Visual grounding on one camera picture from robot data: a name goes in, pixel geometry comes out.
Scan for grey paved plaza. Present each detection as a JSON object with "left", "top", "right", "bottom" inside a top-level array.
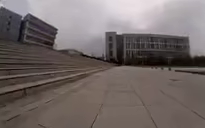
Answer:
[{"left": 0, "top": 65, "right": 205, "bottom": 128}]

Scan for pale glass-fronted building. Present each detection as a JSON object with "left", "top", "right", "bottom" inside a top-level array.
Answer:
[{"left": 104, "top": 31, "right": 191, "bottom": 65}]

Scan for row of bollards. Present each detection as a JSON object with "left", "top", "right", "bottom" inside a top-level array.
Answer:
[{"left": 151, "top": 66, "right": 173, "bottom": 72}]

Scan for grey banded building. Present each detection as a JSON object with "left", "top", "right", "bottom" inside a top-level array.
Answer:
[{"left": 19, "top": 13, "right": 59, "bottom": 50}]

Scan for wide stone steps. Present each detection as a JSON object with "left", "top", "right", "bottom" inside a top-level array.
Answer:
[{"left": 0, "top": 39, "right": 116, "bottom": 100}]

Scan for row of dark trees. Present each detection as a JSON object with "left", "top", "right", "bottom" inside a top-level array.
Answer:
[{"left": 114, "top": 53, "right": 205, "bottom": 67}]

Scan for raised stone kerb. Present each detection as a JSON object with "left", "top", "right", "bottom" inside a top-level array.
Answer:
[{"left": 174, "top": 68, "right": 205, "bottom": 77}]

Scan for dark grey building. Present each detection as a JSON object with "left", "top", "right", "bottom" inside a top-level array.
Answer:
[{"left": 0, "top": 0, "right": 24, "bottom": 43}]

